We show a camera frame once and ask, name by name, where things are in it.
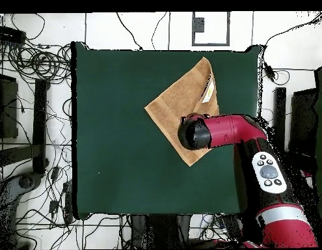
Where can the black power adapter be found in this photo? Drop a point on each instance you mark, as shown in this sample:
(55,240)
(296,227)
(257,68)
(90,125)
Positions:
(53,206)
(269,71)

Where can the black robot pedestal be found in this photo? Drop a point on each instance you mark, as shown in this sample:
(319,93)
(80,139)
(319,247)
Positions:
(160,231)

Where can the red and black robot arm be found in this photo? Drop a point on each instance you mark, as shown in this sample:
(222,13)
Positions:
(228,130)

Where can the small grey box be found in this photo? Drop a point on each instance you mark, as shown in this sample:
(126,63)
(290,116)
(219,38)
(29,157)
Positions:
(199,25)

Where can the dark green tablecloth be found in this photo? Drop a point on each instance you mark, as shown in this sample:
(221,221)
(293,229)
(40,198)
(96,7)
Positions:
(111,104)

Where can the grey tripod base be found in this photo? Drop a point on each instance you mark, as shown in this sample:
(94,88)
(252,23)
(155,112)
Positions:
(25,182)

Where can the tan terry towel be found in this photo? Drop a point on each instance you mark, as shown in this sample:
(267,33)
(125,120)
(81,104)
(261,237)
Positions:
(176,109)

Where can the black power strip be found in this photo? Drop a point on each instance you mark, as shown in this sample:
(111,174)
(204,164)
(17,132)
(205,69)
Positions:
(229,222)
(8,35)

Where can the grey square floor frame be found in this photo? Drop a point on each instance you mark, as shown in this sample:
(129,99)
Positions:
(193,39)

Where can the black box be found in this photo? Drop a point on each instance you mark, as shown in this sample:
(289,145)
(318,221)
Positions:
(303,122)
(7,109)

